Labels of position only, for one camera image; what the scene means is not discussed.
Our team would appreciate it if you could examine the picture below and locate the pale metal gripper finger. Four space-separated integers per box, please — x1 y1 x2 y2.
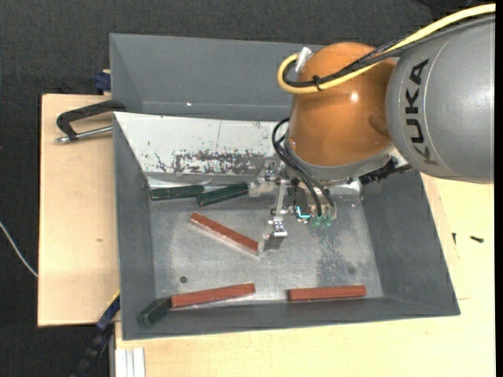
248 162 282 199
258 217 290 256

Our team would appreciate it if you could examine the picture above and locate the dark green flat block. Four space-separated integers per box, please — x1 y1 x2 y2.
149 184 206 202
196 182 250 207
136 296 173 328

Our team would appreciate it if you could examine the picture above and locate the red-brown flat block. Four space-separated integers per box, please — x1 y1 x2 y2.
170 282 257 310
286 284 368 303
189 211 261 257

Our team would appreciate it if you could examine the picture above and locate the grey metal bin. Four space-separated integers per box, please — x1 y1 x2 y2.
108 32 461 341

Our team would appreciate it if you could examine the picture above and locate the black cylinder on white bracket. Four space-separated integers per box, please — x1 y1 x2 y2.
328 156 413 207

